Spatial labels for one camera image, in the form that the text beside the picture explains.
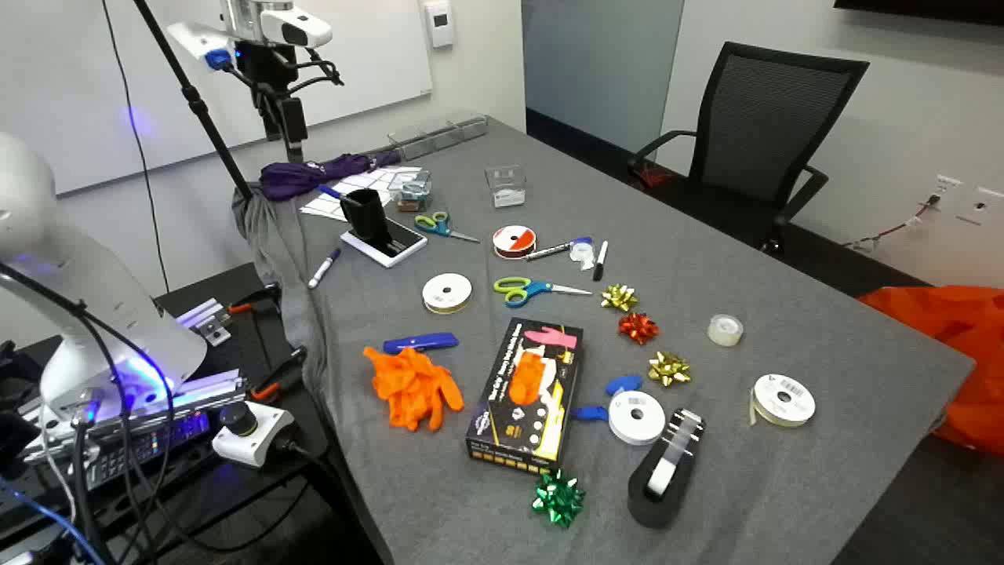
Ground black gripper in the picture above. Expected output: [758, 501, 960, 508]
[238, 40, 309, 164]

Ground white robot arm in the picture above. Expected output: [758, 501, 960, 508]
[0, 131, 251, 420]

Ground yellow ribbon spool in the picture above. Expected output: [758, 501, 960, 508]
[422, 273, 474, 315]

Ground clear plastic box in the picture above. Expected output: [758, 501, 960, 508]
[484, 166, 527, 209]

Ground orange ribbon spool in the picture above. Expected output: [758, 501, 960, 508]
[493, 224, 537, 259]

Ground clear tape roll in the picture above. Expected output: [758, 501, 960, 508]
[706, 315, 743, 349]

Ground black tape dispenser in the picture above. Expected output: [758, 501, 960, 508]
[627, 409, 706, 527]

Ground white gold ribbon spool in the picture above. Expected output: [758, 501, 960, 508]
[750, 373, 820, 429]

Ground purple cloth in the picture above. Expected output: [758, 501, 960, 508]
[258, 152, 399, 200]

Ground black tripod pole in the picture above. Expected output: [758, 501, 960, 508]
[131, 0, 251, 200]

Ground blue pen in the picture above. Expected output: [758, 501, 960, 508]
[309, 245, 342, 290]

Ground white tablet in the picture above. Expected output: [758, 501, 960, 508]
[342, 221, 428, 269]

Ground small teal scissors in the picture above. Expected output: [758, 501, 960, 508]
[414, 209, 476, 245]

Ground blue clip by gloves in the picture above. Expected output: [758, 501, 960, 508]
[383, 332, 457, 354]

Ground green blue scissors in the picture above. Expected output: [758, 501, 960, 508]
[493, 276, 589, 309]

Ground orange rubber gloves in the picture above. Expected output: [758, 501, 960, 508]
[363, 349, 465, 434]

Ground silver blue marker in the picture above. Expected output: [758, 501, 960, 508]
[524, 236, 592, 262]

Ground white power adapter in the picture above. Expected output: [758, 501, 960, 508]
[212, 401, 296, 469]

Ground grey table cloth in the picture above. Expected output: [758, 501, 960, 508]
[228, 114, 980, 565]

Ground gold bow upper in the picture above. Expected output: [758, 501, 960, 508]
[602, 283, 638, 315]

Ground gold bow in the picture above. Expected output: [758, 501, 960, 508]
[602, 283, 638, 315]
[647, 353, 693, 389]

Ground red bow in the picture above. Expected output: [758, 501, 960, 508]
[618, 315, 659, 346]

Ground blue clip by spool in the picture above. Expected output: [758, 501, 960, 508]
[571, 373, 644, 423]

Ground gold bow lower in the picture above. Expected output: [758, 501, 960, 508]
[647, 353, 693, 389]

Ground green bow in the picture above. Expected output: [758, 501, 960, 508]
[531, 472, 587, 527]

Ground black office chair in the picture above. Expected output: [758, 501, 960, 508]
[627, 40, 866, 255]

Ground orange bag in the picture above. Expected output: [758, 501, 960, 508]
[862, 286, 1004, 456]

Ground wall thermostat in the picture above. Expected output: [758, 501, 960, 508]
[423, 0, 456, 51]

